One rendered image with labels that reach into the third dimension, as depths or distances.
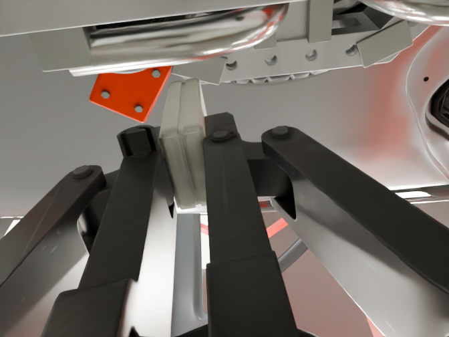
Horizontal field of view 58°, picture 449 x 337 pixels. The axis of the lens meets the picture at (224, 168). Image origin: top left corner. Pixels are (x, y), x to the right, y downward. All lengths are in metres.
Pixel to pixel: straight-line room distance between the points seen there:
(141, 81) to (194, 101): 0.31
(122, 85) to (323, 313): 6.21
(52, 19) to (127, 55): 0.04
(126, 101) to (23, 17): 0.25
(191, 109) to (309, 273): 6.81
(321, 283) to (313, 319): 0.65
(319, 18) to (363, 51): 0.07
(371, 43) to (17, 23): 0.35
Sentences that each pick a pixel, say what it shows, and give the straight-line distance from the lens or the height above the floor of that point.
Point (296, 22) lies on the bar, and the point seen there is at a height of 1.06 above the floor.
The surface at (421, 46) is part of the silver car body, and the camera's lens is 0.95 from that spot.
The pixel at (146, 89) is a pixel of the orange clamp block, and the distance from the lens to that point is 0.48.
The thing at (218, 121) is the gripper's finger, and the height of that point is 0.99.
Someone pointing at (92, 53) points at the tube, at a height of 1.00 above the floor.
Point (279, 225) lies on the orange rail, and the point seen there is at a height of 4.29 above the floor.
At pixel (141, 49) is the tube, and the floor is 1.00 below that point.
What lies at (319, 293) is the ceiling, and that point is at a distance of 6.75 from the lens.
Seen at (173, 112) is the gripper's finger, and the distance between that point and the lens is 0.15.
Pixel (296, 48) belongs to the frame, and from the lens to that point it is 0.47.
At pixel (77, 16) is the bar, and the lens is 0.25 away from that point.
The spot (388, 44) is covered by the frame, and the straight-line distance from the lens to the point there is 0.49.
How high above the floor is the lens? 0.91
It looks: 39 degrees up
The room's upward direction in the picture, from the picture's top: 173 degrees clockwise
